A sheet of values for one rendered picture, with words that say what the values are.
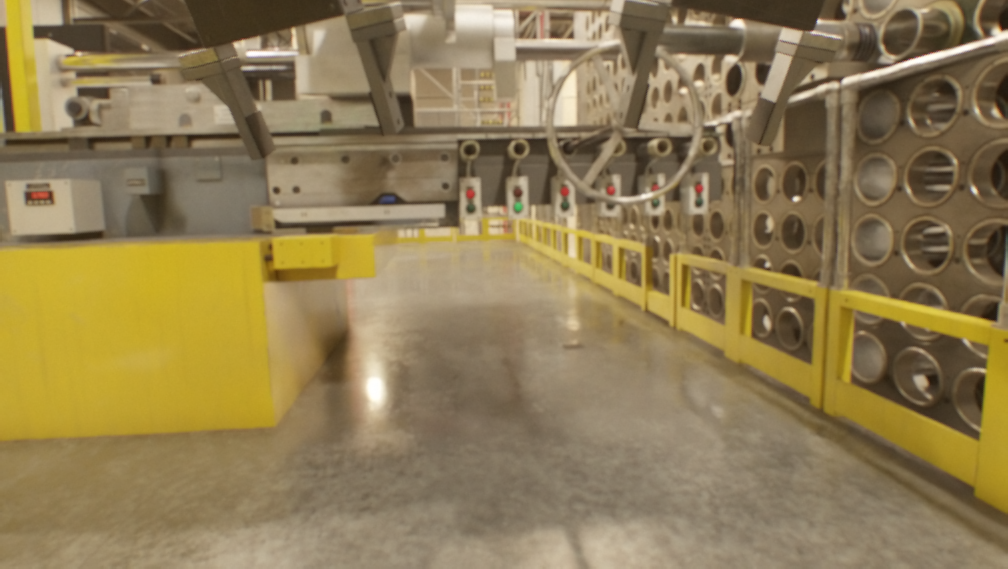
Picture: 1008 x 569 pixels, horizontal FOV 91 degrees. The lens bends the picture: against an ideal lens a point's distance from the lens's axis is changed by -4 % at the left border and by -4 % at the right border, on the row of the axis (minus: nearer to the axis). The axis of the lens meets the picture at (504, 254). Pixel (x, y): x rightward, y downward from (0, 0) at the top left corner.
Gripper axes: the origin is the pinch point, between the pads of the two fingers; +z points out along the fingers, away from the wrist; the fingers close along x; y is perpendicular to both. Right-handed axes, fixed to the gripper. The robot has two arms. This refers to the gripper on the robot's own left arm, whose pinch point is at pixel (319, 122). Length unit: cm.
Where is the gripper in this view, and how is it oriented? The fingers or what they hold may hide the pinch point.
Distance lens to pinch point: 51.2
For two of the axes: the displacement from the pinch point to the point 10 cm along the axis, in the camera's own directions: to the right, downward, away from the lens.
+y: 1.0, -5.0, 8.6
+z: 2.0, 8.6, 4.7
